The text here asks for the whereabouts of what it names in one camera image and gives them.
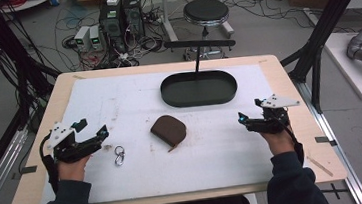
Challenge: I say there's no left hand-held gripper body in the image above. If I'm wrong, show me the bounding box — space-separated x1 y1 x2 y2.
43 117 104 166

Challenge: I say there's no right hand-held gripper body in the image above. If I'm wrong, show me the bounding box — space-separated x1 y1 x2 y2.
244 91 304 138

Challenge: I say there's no person's left hand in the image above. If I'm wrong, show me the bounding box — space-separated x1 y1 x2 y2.
55 153 96 185

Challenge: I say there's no person's right hand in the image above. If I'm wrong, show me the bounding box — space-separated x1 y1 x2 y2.
259 126 298 158

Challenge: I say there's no light wooden table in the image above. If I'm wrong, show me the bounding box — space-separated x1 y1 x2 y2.
0 46 350 204

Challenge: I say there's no black tape strip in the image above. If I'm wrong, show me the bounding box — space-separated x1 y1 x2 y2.
18 164 39 176
314 134 339 149

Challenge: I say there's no black oval tray with stand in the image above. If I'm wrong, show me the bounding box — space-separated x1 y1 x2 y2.
155 35 242 111

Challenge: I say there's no thin wooden stick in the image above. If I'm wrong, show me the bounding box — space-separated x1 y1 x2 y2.
306 153 335 180

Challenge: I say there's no brown leather pouch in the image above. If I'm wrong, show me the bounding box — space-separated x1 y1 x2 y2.
148 113 189 150

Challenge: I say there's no white foam mat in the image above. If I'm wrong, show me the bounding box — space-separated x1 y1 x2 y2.
27 58 311 204

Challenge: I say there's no grey bench power supply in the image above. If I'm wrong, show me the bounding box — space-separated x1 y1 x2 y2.
87 24 106 52
72 24 94 54

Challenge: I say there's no white floor platform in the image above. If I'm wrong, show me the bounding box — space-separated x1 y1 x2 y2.
322 29 362 108

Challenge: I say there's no black cross floor tape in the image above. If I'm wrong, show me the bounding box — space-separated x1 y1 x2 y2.
320 181 351 202

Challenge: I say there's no black computer tower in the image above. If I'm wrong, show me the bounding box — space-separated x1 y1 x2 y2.
121 0 147 42
96 0 129 54

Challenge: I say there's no black round stool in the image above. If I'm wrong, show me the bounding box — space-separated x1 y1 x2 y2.
178 0 238 62

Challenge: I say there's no silver key ring carabiner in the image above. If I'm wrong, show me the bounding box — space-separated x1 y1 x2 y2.
113 145 128 168

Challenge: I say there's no left hand-held gripper cable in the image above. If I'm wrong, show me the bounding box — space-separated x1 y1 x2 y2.
36 132 61 197

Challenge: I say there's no hand-held gripper cable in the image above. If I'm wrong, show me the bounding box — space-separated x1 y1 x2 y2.
269 105 307 169
36 132 61 197

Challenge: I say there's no right hand-held gripper cable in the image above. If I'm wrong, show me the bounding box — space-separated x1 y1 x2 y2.
269 105 307 169

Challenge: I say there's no tangle of floor cables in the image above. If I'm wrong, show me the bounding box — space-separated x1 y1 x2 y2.
52 0 173 75

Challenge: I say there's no black metal frame with cables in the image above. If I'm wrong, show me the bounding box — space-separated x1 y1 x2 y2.
0 0 74 198

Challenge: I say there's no black metal frame strut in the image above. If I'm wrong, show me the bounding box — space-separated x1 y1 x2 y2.
274 0 362 117

